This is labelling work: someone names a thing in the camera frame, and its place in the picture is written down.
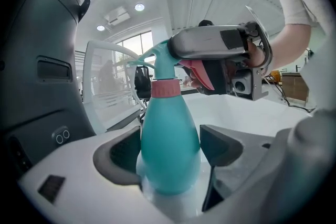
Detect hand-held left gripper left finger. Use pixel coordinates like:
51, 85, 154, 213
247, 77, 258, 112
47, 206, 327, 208
17, 125, 172, 224

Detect wooden cabinet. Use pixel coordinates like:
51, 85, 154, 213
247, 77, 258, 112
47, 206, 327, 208
280, 72, 311, 109

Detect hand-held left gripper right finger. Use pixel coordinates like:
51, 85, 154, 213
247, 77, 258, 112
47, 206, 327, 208
199, 124, 289, 222

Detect tall dark grey cabinet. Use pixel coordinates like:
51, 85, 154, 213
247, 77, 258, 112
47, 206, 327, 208
0, 0, 95, 182

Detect person's right forearm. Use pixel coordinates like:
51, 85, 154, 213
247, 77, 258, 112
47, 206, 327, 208
262, 22, 313, 79

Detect person's right hand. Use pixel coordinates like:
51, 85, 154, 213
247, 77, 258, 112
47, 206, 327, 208
247, 42, 266, 68

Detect teal spray bottle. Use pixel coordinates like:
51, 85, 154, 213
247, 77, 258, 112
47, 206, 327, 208
141, 95, 202, 195

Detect black office chair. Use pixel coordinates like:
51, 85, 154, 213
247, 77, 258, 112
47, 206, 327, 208
134, 65, 156, 124

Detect ceiling air unit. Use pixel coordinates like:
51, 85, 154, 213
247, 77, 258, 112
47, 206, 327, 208
104, 6, 131, 27

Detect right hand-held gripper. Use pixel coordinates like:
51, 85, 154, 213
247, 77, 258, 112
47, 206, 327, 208
167, 5, 274, 102

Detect white mesh chair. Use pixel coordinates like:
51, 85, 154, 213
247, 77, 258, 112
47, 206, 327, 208
82, 39, 148, 135

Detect black cable bundle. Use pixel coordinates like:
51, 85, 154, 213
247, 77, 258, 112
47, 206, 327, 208
262, 78, 316, 114

